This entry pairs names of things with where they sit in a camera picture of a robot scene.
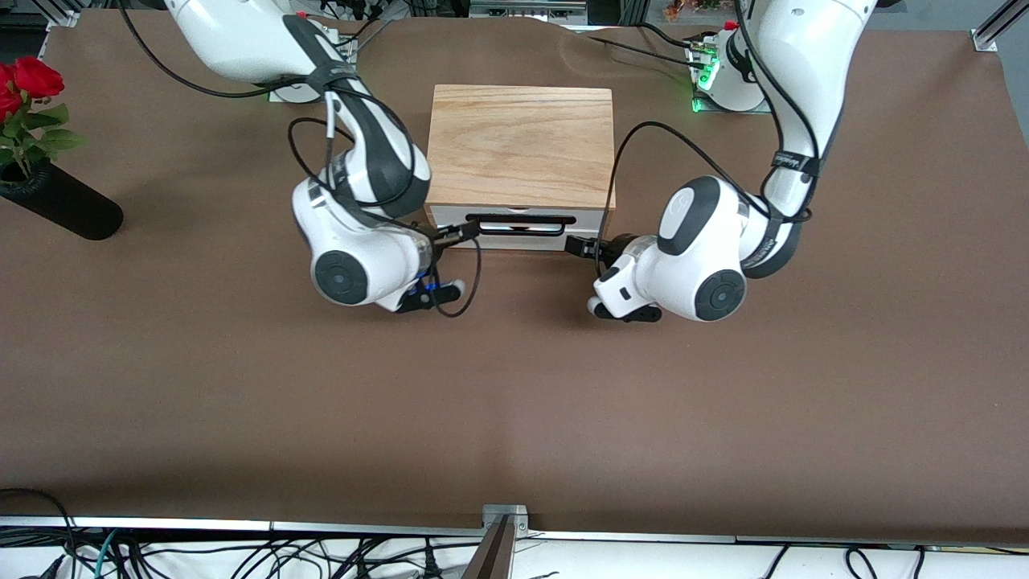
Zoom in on wooden drawer with white front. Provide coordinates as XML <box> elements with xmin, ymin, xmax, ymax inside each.
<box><xmin>428</xmin><ymin>205</ymin><xmax>609</xmax><ymax>252</ymax></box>

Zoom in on light wooden drawer cabinet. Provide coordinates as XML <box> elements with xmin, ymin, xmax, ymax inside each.
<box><xmin>424</xmin><ymin>84</ymin><xmax>617</xmax><ymax>242</ymax></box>

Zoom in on brown table cover sheet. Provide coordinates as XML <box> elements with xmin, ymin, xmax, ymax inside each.
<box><xmin>0</xmin><ymin>8</ymin><xmax>1029</xmax><ymax>544</ymax></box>

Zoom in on grey-brown support beam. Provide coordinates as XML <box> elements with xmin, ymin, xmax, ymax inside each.
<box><xmin>460</xmin><ymin>515</ymin><xmax>515</xmax><ymax>579</ymax></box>

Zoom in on black cylindrical vase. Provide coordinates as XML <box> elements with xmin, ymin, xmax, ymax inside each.
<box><xmin>0</xmin><ymin>157</ymin><xmax>124</xmax><ymax>241</ymax></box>

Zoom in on green leafy rose stems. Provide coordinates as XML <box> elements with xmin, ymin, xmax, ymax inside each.
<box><xmin>0</xmin><ymin>98</ymin><xmax>86</xmax><ymax>183</ymax></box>

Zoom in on red artificial rose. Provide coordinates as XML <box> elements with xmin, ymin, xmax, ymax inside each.
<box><xmin>0</xmin><ymin>63</ymin><xmax>23</xmax><ymax>121</ymax></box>
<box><xmin>11</xmin><ymin>56</ymin><xmax>66</xmax><ymax>100</ymax></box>

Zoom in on black metal drawer handle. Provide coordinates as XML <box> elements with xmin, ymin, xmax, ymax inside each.
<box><xmin>465</xmin><ymin>212</ymin><xmax>578</xmax><ymax>237</ymax></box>

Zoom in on black cable with white sleeve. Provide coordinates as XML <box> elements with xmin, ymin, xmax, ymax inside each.
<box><xmin>288</xmin><ymin>87</ymin><xmax>484</xmax><ymax>319</ymax></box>

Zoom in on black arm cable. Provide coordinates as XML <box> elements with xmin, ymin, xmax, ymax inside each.
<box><xmin>117</xmin><ymin>0</ymin><xmax>310</xmax><ymax>99</ymax></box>
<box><xmin>593</xmin><ymin>0</ymin><xmax>825</xmax><ymax>278</ymax></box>

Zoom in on grey metal bracket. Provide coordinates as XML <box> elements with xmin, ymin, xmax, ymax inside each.
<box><xmin>481</xmin><ymin>504</ymin><xmax>530</xmax><ymax>538</ymax></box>

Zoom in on aluminium frame profile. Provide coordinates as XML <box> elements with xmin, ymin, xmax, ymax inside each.
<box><xmin>470</xmin><ymin>0</ymin><xmax>589</xmax><ymax>20</ymax></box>
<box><xmin>32</xmin><ymin>0</ymin><xmax>86</xmax><ymax>27</ymax></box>
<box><xmin>971</xmin><ymin>0</ymin><xmax>1029</xmax><ymax>53</ymax></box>

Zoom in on aluminium table edge rail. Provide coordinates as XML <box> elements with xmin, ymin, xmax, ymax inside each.
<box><xmin>0</xmin><ymin>515</ymin><xmax>1029</xmax><ymax>549</ymax></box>

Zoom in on teal cable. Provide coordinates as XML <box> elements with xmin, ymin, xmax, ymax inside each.
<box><xmin>93</xmin><ymin>529</ymin><xmax>119</xmax><ymax>579</ymax></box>

